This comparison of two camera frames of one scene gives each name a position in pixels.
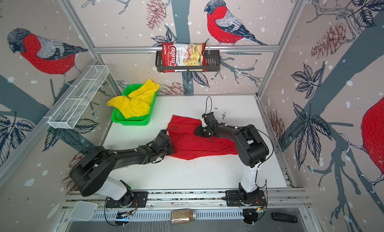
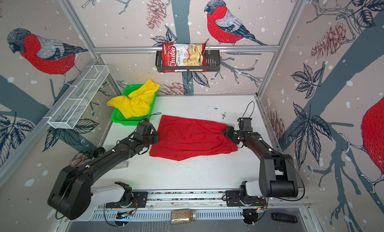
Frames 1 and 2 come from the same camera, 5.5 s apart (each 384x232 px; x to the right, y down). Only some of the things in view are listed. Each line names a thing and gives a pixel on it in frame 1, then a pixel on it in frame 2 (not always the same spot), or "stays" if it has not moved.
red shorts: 187,145 stays
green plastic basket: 118,117 stays
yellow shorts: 137,103 stays
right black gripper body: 203,131 → 233,134
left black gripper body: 169,150 → 153,138
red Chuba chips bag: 183,54 stays
